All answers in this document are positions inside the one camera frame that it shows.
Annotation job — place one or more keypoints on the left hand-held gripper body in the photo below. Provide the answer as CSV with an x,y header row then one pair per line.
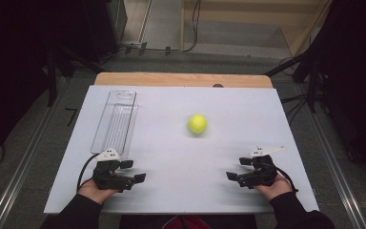
x,y
106,178

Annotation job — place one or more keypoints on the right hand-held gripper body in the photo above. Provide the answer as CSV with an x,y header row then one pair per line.
x,y
262,175

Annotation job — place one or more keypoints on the person's left hand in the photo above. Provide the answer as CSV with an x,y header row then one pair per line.
x,y
95,193

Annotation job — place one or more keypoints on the person's right hand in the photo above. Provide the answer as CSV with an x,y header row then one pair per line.
x,y
274,189

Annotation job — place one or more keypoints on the clear plastic tray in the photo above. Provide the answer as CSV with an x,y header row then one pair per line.
x,y
116,124

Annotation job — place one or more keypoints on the yellow tennis ball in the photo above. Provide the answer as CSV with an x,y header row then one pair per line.
x,y
197,124

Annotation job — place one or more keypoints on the person's red clothing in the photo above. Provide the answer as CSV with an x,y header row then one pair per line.
x,y
187,223

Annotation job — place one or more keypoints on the dark round knob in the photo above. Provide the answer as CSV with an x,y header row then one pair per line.
x,y
218,85

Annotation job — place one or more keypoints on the black metal stand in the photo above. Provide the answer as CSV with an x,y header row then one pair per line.
x,y
52,76
301,70

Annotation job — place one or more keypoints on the wooden step platform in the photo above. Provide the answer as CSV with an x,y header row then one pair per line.
x,y
251,22

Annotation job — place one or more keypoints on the metal floor rail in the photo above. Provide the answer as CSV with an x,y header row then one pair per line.
x,y
22,165
336,165

